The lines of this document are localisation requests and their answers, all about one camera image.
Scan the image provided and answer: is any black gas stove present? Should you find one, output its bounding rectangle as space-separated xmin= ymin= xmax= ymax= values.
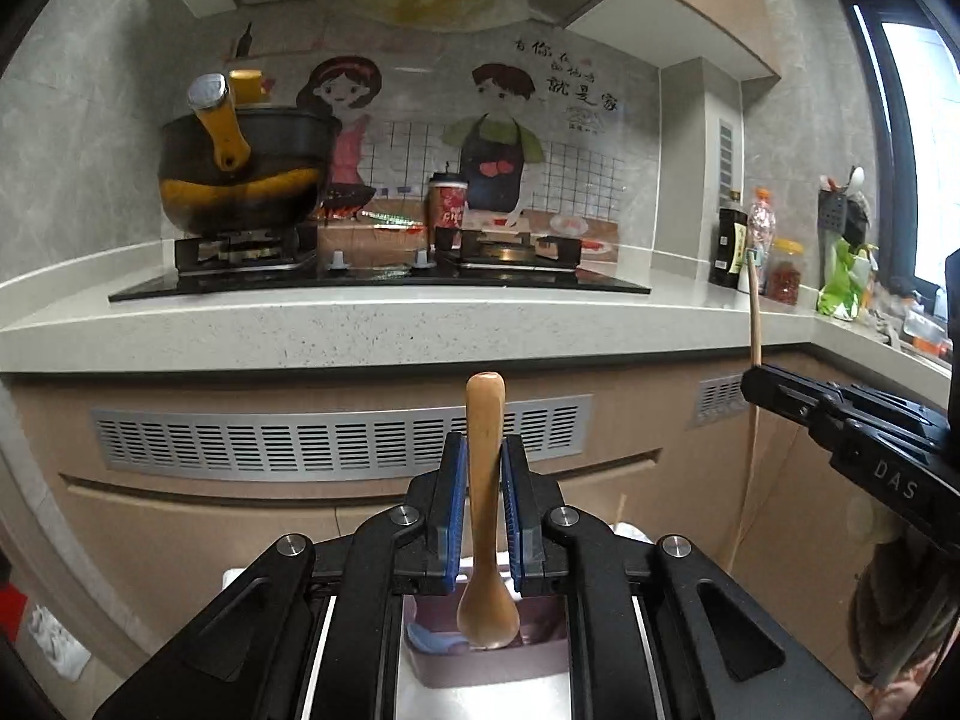
xmin=108 ymin=228 xmax=653 ymax=305

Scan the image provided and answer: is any dark sauce bottle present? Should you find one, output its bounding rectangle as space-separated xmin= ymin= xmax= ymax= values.
xmin=708 ymin=205 xmax=752 ymax=290

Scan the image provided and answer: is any clear bottle with orange cap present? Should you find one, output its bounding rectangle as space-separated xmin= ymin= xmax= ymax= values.
xmin=747 ymin=187 xmax=778 ymax=295

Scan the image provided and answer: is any cartoon couple wall poster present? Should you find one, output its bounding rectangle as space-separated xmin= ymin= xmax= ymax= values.
xmin=291 ymin=15 xmax=662 ymax=265

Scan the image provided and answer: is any long grey vent grille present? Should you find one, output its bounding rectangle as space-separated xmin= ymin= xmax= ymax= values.
xmin=89 ymin=393 xmax=594 ymax=478

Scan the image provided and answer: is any green plastic bag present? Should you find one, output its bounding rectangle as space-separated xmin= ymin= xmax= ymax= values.
xmin=816 ymin=240 xmax=879 ymax=321

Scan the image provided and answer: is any short grey vent grille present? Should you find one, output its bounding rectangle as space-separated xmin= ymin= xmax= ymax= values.
xmin=697 ymin=375 xmax=752 ymax=425

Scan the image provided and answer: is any white sneaker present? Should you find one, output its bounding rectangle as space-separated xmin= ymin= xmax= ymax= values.
xmin=15 ymin=604 xmax=92 ymax=677

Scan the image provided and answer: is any narrow wall grille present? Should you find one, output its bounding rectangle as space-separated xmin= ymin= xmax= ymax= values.
xmin=718 ymin=119 xmax=737 ymax=193

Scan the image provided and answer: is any person's right forearm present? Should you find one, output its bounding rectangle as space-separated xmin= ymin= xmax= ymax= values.
xmin=846 ymin=495 xmax=960 ymax=692

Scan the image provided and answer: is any red floor mat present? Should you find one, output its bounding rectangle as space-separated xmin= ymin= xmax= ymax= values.
xmin=0 ymin=581 xmax=32 ymax=643

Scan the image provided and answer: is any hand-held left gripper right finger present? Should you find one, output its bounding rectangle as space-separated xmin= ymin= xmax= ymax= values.
xmin=500 ymin=435 xmax=872 ymax=720

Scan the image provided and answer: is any brown wooden spoon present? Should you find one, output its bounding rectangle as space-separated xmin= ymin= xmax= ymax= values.
xmin=455 ymin=371 xmax=521 ymax=650

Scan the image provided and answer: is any purple plastic utensil container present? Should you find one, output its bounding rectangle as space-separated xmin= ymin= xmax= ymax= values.
xmin=403 ymin=591 xmax=572 ymax=692

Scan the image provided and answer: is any red paper cup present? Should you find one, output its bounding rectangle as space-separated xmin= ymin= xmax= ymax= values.
xmin=427 ymin=172 xmax=470 ymax=253

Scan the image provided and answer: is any window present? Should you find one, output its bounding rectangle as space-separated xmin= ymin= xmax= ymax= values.
xmin=853 ymin=0 xmax=960 ymax=302

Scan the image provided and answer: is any grey stone kitchen counter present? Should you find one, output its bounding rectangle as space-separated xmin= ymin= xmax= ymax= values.
xmin=0 ymin=238 xmax=960 ymax=377

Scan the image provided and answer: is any beige wall cabinet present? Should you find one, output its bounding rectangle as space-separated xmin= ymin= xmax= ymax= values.
xmin=643 ymin=0 xmax=785 ymax=81

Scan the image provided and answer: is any jar with yellow lid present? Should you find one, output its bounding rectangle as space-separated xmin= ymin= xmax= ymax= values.
xmin=766 ymin=238 xmax=808 ymax=307

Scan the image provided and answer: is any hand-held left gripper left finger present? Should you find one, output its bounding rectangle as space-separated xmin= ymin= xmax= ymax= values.
xmin=94 ymin=431 xmax=470 ymax=720

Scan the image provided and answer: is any blue plastic spoon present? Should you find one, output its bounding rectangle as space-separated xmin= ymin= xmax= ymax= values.
xmin=408 ymin=617 xmax=475 ymax=651

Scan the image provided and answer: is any dark wok with yellow handle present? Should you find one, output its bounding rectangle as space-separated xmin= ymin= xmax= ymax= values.
xmin=157 ymin=71 xmax=340 ymax=238

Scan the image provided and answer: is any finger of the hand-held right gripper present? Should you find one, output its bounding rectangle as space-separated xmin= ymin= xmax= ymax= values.
xmin=757 ymin=363 xmax=947 ymax=422
xmin=740 ymin=369 xmax=852 ymax=455

